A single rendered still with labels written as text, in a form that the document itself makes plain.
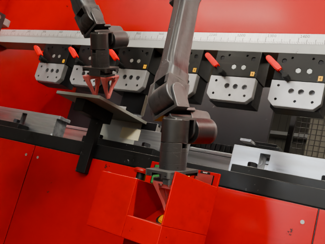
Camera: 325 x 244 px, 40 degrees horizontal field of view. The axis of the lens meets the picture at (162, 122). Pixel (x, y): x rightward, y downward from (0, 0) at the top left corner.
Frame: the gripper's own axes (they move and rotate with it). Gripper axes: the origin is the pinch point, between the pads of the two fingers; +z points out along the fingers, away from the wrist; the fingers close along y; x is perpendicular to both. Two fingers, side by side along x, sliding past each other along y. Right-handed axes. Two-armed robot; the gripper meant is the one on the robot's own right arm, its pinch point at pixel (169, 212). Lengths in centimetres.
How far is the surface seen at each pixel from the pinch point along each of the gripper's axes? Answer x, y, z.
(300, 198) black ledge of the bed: -15.5, 30.2, -2.6
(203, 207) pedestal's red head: -4.7, 5.4, -1.3
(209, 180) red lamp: -2.6, 10.0, -6.4
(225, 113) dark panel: 47, 96, -22
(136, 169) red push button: 9.9, -0.2, -7.6
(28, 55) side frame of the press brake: 139, 55, -45
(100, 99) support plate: 40.6, 15.8, -23.3
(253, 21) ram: 12, 52, -51
